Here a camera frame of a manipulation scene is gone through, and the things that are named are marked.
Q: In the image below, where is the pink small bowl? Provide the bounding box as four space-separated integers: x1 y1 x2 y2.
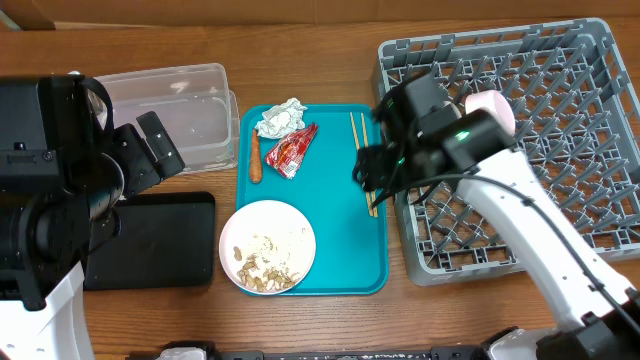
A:
464 90 516 136

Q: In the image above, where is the wooden chopstick right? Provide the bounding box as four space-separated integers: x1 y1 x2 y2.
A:
361 114 378 218

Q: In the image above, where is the red snack wrapper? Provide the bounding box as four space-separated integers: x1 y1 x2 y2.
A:
264 123 318 179

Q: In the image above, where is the black plastic tray bin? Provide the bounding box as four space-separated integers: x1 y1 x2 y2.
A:
84 192 216 291

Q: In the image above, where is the pink plate with food scraps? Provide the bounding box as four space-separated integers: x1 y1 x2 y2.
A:
219 200 317 296

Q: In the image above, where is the wooden chopstick left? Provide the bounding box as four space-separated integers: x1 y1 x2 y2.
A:
349 112 374 217

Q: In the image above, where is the teal plastic tray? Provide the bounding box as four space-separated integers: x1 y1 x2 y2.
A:
236 104 389 296

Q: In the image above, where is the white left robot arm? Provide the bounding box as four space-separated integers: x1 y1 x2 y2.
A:
1 74 185 359

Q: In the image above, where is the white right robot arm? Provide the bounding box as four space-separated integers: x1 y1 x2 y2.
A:
353 74 639 360

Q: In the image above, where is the wooden chopstick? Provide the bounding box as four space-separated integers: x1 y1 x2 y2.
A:
361 114 378 218
349 112 374 217

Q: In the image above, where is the white bowl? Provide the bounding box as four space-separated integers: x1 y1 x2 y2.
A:
443 101 462 118

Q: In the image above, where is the clear plastic bin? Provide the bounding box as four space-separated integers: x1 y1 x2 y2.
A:
97 63 240 174

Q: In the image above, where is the grey dishwasher rack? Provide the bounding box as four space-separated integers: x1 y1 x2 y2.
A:
372 18 639 286

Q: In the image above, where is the crumpled white tissue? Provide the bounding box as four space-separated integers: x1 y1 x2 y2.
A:
254 98 307 139

